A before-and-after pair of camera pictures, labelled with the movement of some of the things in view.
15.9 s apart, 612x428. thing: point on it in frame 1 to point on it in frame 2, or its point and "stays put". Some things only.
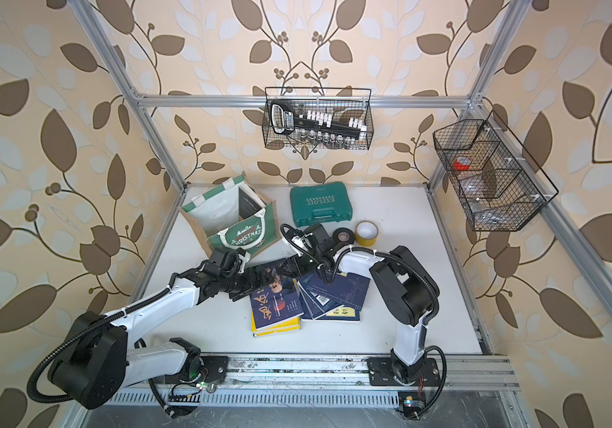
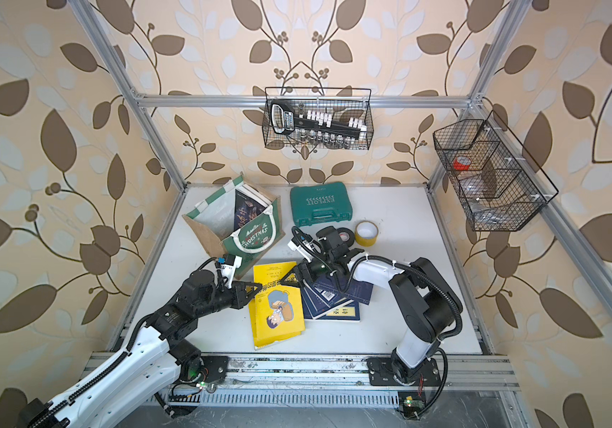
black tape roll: x=343 y=235 stays put
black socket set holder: x=314 y=126 stays put
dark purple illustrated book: x=277 y=302 to x=245 y=209
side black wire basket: x=499 y=182 stays put
